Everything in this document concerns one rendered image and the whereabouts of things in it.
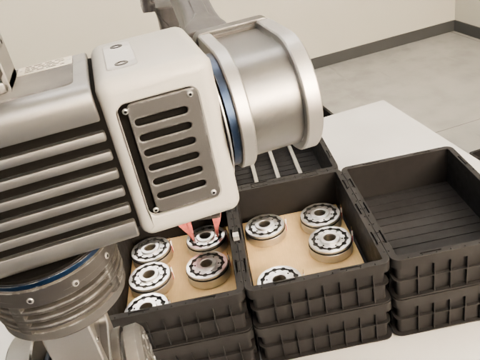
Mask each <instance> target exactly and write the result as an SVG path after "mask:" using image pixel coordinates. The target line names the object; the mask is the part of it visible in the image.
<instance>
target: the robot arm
mask: <svg viewBox="0 0 480 360"><path fill-rule="evenodd" d="M140 3H141V9H142V11H143V13H149V12H155V13H156V17H157V19H158V22H159V28H160V30H162V29H167V28H171V27H179V28H181V29H183V30H184V31H185V32H186V33H187V34H188V35H189V37H191V39H192V40H193V41H194V42H195V44H196V45H197V46H198V47H199V43H198V37H199V36H201V35H204V34H208V33H210V34H215V33H219V32H222V31H227V30H230V29H235V28H239V27H242V26H246V25H249V24H255V23H256V22H257V21H259V20H262V19H267V18H266V17H265V16H262V15H257V16H252V17H249V18H245V19H240V20H237V21H232V22H229V23H226V22H225V21H224V20H223V19H221V18H220V17H219V15H218V14H217V13H216V12H215V11H214V8H213V6H212V5H211V2H210V1H209V0H140ZM206 219H212V220H213V223H214V228H215V232H216V235H217V237H219V224H220V221H221V213H217V214H214V215H211V216H207V217H204V218H202V219H198V220H195V221H201V220H206ZM179 227H180V228H181V229H182V230H184V231H185V232H186V233H187V234H188V235H189V236H190V238H191V239H192V241H194V231H193V228H192V225H191V222H189V223H185V224H182V225H179Z"/></svg>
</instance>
